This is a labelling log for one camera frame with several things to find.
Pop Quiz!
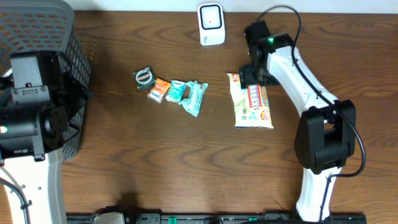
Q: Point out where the large yellow snack bag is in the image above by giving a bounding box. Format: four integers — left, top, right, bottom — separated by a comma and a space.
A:
227, 73, 274, 129

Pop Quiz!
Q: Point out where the black round-logo snack packet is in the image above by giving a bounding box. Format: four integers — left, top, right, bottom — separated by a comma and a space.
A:
132, 66, 156, 90

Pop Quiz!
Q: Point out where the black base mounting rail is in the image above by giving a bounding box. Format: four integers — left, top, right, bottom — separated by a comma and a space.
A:
67, 212, 367, 224

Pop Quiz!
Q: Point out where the teal candy packet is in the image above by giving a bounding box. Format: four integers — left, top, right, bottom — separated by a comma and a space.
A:
165, 80, 186, 103

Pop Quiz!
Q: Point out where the orange candy packet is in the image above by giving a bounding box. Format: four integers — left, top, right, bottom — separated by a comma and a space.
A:
147, 78, 170, 103

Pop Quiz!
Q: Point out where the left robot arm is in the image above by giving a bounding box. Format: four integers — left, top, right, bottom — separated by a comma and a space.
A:
1, 50, 91, 223

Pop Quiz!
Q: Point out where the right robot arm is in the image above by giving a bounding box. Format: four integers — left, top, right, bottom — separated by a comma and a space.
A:
239, 21, 356, 222

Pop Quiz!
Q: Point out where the white barcode scanner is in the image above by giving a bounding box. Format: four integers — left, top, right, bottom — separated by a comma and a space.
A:
197, 2, 226, 46

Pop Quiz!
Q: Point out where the dark grey plastic basket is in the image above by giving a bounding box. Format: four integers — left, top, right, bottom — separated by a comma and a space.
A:
1, 1, 91, 160

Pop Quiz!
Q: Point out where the light green snack packet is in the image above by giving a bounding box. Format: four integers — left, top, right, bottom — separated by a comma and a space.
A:
178, 81, 208, 117

